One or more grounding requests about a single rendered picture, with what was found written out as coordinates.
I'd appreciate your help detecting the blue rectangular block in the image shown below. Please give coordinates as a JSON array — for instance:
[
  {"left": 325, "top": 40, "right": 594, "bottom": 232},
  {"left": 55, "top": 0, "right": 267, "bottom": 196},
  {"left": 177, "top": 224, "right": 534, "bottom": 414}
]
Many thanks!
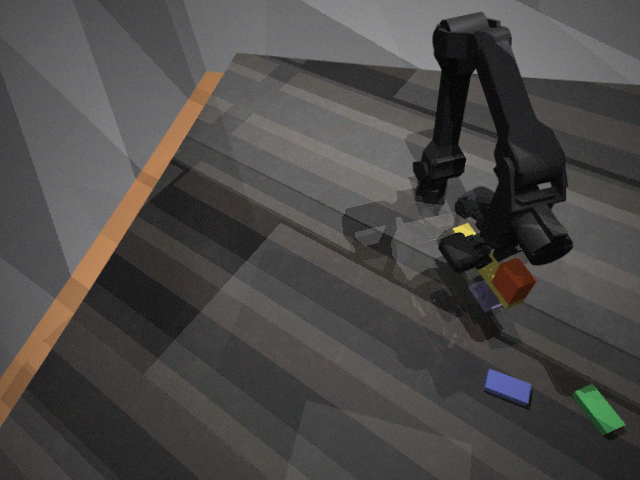
[{"left": 483, "top": 368, "right": 532, "bottom": 406}]

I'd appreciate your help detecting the yellow bar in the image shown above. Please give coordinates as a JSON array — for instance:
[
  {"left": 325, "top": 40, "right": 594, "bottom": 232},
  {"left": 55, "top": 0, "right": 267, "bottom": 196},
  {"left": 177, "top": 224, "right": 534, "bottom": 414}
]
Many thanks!
[{"left": 452, "top": 223, "right": 537, "bottom": 309}]

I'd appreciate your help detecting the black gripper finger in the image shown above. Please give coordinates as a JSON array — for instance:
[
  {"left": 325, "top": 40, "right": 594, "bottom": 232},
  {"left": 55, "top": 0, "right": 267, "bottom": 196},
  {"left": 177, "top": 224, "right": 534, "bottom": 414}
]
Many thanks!
[
  {"left": 492, "top": 244, "right": 522, "bottom": 262},
  {"left": 466, "top": 234, "right": 493, "bottom": 270}
]

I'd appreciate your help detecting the green flat bar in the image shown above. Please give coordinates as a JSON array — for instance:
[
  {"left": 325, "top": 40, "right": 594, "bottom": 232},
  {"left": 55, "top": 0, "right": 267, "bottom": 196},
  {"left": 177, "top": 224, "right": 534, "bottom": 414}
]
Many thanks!
[{"left": 572, "top": 383, "right": 626, "bottom": 436}]

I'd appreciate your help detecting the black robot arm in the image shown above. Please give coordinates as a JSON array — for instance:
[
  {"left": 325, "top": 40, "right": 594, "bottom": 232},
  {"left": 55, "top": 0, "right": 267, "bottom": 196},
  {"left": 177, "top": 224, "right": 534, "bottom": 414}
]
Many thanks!
[{"left": 413, "top": 11, "right": 573, "bottom": 265}]

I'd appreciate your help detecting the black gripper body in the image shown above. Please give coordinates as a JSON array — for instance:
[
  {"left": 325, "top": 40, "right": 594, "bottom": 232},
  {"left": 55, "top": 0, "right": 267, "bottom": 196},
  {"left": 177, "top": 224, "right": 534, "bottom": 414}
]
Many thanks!
[{"left": 438, "top": 204, "right": 518, "bottom": 273}]

